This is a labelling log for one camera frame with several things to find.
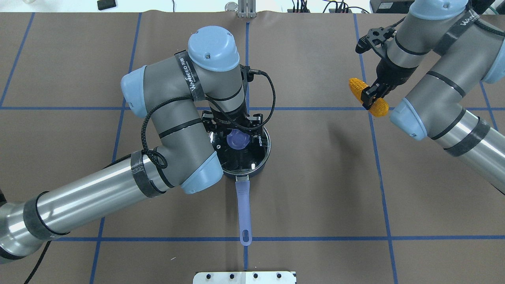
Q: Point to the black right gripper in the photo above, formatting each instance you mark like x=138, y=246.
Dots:
x=389, y=75

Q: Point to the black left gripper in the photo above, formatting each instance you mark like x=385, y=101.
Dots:
x=225, y=124

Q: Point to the yellow plastic corn cob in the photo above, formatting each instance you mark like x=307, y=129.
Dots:
x=379, y=109

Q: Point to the glass lid purple knob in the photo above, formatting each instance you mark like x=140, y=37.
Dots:
x=241, y=154

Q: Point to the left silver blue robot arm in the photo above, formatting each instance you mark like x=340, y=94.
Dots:
x=181, y=99

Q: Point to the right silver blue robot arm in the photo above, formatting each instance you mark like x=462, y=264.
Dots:
x=471, y=51

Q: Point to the black power strip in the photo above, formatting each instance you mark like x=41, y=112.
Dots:
x=324, y=11

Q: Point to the brown paper table mat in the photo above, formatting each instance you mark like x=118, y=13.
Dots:
x=344, y=197

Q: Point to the small metal cylinder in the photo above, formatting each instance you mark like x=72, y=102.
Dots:
x=231, y=6

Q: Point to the white metal mounting plate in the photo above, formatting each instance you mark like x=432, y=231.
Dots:
x=246, y=277

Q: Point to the small black square device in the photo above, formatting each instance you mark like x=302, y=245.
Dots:
x=105, y=4

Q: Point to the dark blue pot purple handle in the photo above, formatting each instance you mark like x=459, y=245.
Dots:
x=242, y=189

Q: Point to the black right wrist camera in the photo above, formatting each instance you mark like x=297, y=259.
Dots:
x=375, y=38

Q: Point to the aluminium frame post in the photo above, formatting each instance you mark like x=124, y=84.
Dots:
x=247, y=9

